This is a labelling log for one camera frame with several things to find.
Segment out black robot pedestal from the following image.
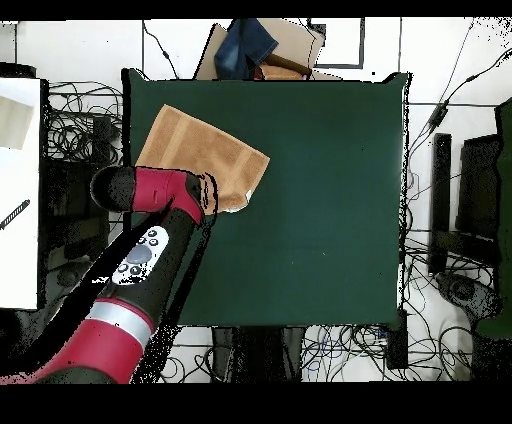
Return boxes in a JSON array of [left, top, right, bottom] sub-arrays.
[[211, 325, 307, 383]]

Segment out black metal frame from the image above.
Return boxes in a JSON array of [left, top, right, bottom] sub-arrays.
[[427, 132, 501, 277]]

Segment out blue jeans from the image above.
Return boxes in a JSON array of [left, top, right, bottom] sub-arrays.
[[213, 17, 280, 81]]

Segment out dark green fabric furniture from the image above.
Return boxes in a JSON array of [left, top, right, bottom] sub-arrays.
[[475, 97, 512, 341]]

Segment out dark brown garment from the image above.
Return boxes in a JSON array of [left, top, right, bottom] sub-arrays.
[[263, 52, 314, 78]]

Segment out white desk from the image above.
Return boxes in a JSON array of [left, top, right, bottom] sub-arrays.
[[0, 77, 43, 311]]

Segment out tan terry towel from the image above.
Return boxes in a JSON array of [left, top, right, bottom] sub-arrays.
[[135, 103, 271, 215]]

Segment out black equipment rack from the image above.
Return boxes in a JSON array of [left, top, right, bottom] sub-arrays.
[[41, 113, 115, 265]]

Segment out black cable with adapter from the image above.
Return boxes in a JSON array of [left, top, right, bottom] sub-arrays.
[[407, 47, 512, 161]]

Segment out beige paper sheet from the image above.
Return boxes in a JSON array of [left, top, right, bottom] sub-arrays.
[[0, 95, 35, 151]]

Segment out black rectangular box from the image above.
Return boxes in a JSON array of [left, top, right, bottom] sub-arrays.
[[385, 309, 409, 371]]

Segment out black striped pen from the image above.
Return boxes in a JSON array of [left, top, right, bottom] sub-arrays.
[[0, 198, 32, 231]]

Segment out brown cardboard box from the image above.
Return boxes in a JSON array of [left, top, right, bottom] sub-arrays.
[[193, 17, 343, 82]]

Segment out dark green table cloth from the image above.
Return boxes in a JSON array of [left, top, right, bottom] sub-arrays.
[[121, 67, 411, 329]]

